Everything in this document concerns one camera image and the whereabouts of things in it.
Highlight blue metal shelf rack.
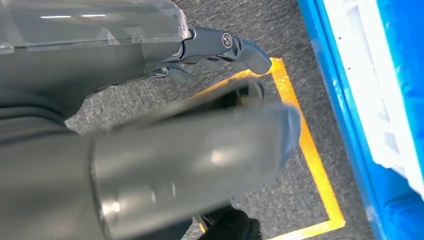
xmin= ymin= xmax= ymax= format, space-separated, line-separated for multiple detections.
xmin=296 ymin=0 xmax=424 ymax=240

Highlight yellow floor tape rectangle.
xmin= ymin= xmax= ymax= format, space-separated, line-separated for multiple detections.
xmin=188 ymin=56 xmax=346 ymax=240

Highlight white plastic bin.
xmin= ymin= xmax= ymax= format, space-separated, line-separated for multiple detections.
xmin=322 ymin=0 xmax=424 ymax=201

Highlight blue plastic bin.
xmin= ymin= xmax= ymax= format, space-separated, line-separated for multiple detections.
xmin=375 ymin=0 xmax=424 ymax=186

